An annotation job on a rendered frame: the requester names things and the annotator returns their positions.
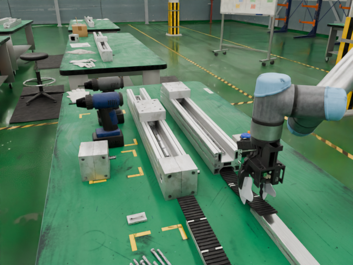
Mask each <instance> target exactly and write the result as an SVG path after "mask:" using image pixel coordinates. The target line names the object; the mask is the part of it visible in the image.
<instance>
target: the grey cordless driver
mask: <svg viewBox="0 0 353 265"><path fill-rule="evenodd" d="M78 87H85V89H90V90H93V91H98V90H100V91H102V92H101V93H108V92H114V91H115V90H117V89H120V88H121V89H123V88H124V84H123V78H122V77H121V76H120V77H118V76H115V77H100V78H98V79H96V78H92V80H90V81H87V82H84V85H78ZM113 109H115V111H116V115H117V118H118V123H117V124H122V123H124V114H123V112H122V109H120V107H115V108H113ZM97 117H98V115H97ZM98 122H99V125H100V126H102V122H101V118H99V117H98Z"/></svg>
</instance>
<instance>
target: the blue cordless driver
mask: <svg viewBox="0 0 353 265"><path fill-rule="evenodd" d="M75 104H76V105H77V107H80V108H87V110H91V109H93V108H95V109H98V110H97V114H98V117H99V118H101V122H102V126H103V128H97V129H96V132H93V133H92V141H102V140H107V141H108V148H114V147H122V146H124V137H123V133H122V131H121V129H119V127H118V125H117V123H118V118H117V115H116V111H115V109H113V108H115V107H119V106H122V105H123V95H122V93H121V92H120V91H119V92H118V93H117V92H116V91H114V92H108V93H96V94H93V95H91V94H89V95H85V97H82V98H79V99H76V103H69V105H75Z"/></svg>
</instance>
